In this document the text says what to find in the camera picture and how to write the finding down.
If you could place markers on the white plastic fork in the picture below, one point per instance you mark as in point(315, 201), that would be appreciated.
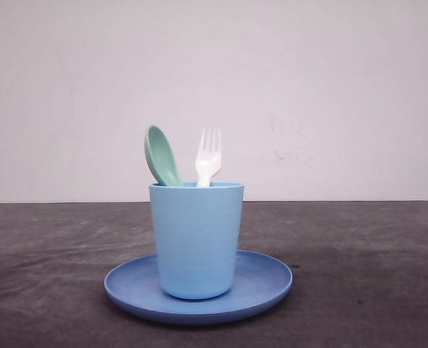
point(208, 161)

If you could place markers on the blue plastic plate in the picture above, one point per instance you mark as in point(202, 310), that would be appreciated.
point(260, 282)

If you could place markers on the light blue plastic cup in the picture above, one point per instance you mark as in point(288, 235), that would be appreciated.
point(196, 236)

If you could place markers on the mint green plastic spoon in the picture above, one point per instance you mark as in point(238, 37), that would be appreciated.
point(160, 159)

